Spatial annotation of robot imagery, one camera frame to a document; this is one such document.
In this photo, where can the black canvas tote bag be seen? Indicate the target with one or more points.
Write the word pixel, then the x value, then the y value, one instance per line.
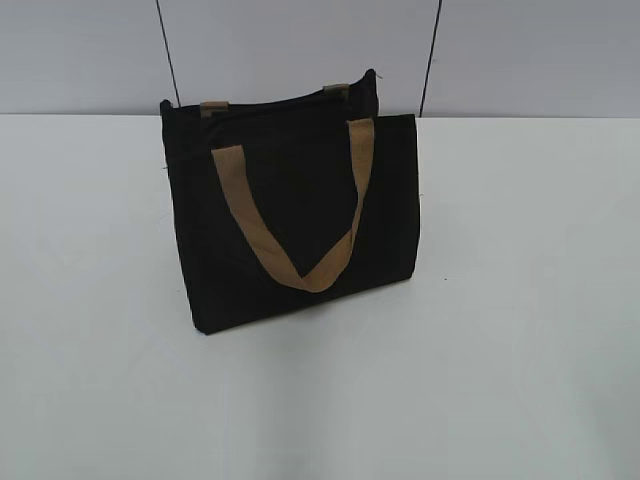
pixel 286 205

